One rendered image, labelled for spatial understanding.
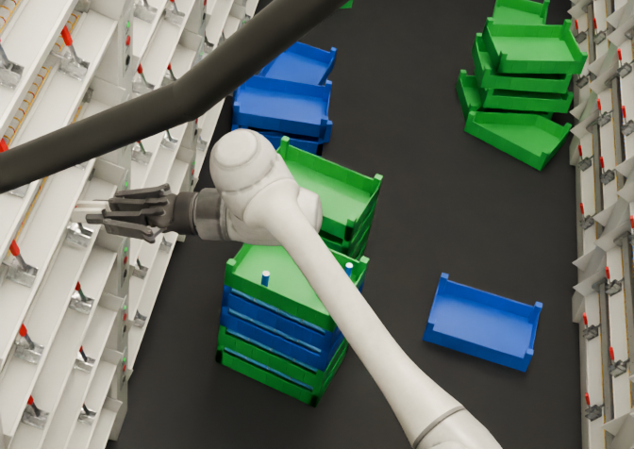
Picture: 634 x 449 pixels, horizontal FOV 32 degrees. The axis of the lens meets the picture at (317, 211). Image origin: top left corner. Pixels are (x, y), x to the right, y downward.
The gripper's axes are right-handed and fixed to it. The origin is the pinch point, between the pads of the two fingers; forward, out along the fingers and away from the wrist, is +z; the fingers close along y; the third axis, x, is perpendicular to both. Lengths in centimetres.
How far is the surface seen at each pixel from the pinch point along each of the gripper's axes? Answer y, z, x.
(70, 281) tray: -9.8, 2.5, -7.6
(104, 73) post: 15.9, -2.8, 18.3
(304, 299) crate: 46, -22, -73
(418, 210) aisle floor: 119, -41, -112
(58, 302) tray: -14.8, 2.8, -7.4
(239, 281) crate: 45, -6, -66
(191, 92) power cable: -83, -57, 89
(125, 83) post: 20.9, -3.8, 12.3
